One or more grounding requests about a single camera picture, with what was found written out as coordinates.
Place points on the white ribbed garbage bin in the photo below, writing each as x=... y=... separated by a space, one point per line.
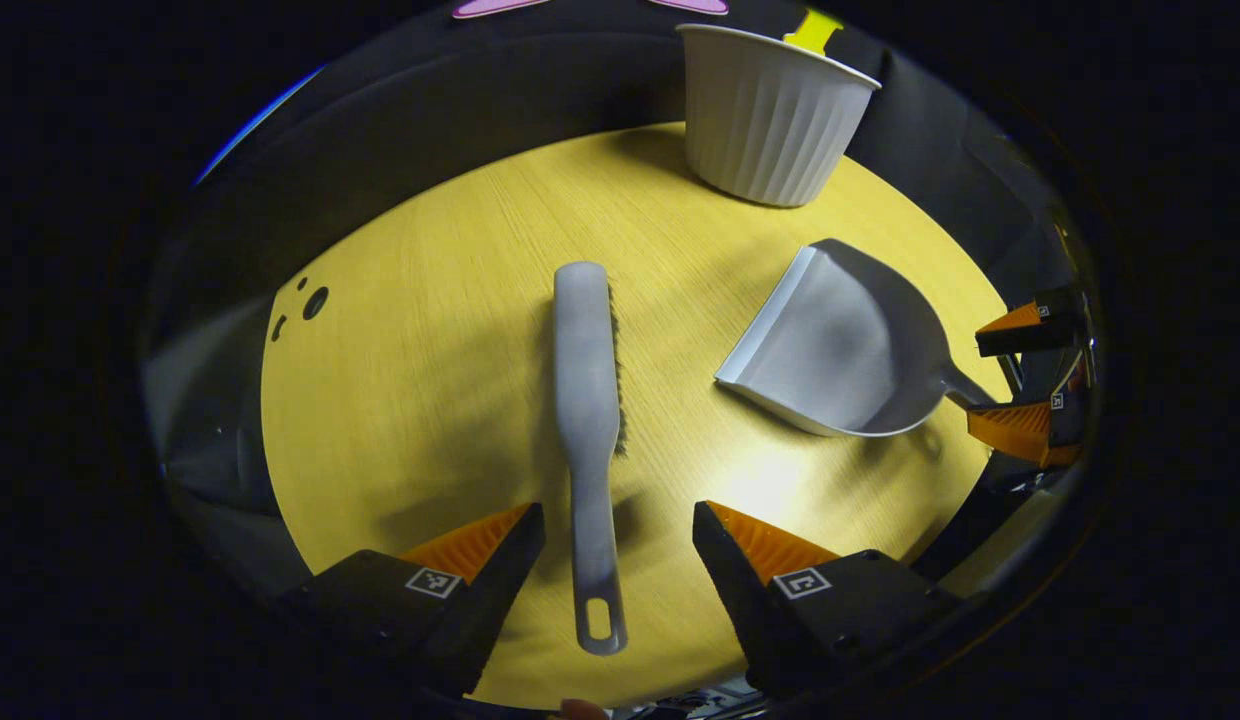
x=765 y=120

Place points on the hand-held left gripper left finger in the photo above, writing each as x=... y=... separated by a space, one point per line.
x=500 y=590

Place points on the grey dustpan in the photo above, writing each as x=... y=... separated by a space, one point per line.
x=840 y=340

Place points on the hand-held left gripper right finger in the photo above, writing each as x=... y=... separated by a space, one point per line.
x=730 y=590

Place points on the small grey broom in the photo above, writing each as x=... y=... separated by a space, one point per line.
x=585 y=350

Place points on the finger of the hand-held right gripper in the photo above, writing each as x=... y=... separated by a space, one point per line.
x=1030 y=338
x=1020 y=432

